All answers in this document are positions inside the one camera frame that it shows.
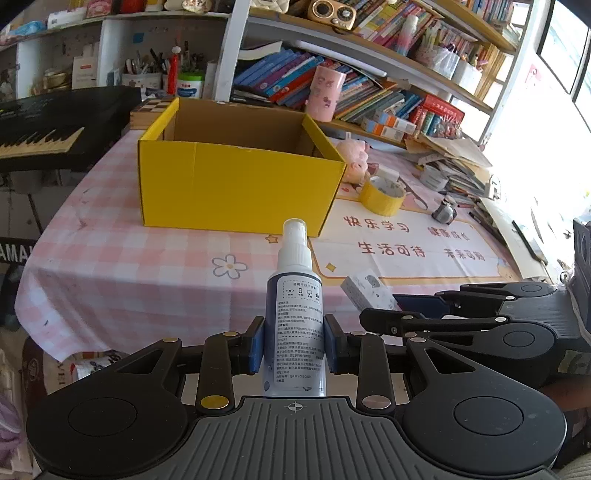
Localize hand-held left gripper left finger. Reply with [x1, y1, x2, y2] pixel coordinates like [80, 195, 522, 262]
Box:
[108, 316, 266, 414]

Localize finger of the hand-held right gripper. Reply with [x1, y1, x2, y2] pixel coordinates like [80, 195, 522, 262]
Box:
[360, 307, 509, 344]
[394, 282, 513, 321]

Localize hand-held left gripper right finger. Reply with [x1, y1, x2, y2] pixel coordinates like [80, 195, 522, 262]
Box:
[323, 315, 458, 413]

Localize small white patterned box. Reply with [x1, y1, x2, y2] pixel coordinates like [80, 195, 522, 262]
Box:
[341, 271, 400, 311]

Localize white spray bottle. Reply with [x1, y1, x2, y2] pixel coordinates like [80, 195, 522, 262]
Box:
[262, 218, 328, 398]

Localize grey toy watch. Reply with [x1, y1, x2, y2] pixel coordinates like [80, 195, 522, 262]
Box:
[431, 196, 460, 222]

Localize yellow tape roll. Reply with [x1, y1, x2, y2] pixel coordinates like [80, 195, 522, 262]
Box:
[359, 175, 407, 217]

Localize yellow cardboard box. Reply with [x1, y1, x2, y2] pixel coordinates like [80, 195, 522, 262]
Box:
[137, 97, 348, 237]

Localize pink plush toy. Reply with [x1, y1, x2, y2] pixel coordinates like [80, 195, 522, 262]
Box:
[335, 133, 372, 184]

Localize person's right forearm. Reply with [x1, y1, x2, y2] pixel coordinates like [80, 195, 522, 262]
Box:
[545, 376, 591, 439]

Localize pink checked desktop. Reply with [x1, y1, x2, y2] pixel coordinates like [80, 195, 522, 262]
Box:
[14, 121, 555, 367]

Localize black pen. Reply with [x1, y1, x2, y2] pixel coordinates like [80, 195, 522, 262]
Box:
[468, 210, 506, 245]

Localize white printed paper sheets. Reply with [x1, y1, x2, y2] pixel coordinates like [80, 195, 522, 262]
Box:
[482, 196, 573, 282]

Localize pile of papers and notebooks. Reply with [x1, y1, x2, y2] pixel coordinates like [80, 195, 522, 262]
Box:
[406, 134, 504, 204]

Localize orange and white box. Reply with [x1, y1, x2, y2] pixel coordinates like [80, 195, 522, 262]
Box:
[375, 113, 419, 133]
[360, 119, 404, 139]

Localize printed bag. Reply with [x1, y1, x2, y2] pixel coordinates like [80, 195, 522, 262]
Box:
[23, 337, 125, 393]

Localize large red box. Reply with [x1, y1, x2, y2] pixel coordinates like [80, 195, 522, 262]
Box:
[422, 95, 465, 123]

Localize pink cartoon cup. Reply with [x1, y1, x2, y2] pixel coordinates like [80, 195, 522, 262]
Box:
[305, 65, 347, 123]

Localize white storage container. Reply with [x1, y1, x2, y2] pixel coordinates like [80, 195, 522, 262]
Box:
[450, 55, 483, 95]

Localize clear pen holder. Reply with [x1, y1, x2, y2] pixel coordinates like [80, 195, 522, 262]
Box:
[416, 25, 458, 79]

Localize wooden chessboard box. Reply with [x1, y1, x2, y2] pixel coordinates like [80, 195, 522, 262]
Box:
[129, 97, 178, 132]

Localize purple cloth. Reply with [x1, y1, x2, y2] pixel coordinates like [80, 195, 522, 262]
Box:
[0, 392, 24, 462]

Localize black keyboard stand panel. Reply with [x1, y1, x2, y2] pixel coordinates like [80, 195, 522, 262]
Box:
[0, 235, 38, 271]

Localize row of colourful books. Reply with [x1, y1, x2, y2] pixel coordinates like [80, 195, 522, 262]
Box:
[232, 48, 428, 123]

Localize green lid jar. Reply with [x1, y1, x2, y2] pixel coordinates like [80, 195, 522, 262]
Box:
[178, 71, 205, 99]

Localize pastel striped bottle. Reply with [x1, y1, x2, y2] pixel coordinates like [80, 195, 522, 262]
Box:
[399, 14, 420, 57]

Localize row of slim books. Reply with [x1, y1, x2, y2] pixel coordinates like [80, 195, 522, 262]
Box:
[351, 0, 518, 51]

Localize cartoon pen holder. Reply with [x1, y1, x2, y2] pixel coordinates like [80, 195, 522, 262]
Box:
[122, 48, 163, 90]

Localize red tassel ornament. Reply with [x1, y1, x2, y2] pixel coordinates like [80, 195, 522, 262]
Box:
[167, 46, 182, 95]

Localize window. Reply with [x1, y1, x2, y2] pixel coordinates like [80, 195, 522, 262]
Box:
[536, 0, 591, 121]

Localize black electronic keyboard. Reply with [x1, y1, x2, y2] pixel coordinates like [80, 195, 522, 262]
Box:
[0, 85, 141, 174]

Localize white wooden bookshelf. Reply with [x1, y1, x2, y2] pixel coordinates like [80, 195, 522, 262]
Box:
[0, 0, 546, 148]

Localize brown retro radio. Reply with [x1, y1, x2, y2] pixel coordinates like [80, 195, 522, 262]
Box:
[307, 0, 354, 32]

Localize white box with red label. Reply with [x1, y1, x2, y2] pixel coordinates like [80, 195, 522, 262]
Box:
[71, 44, 100, 88]

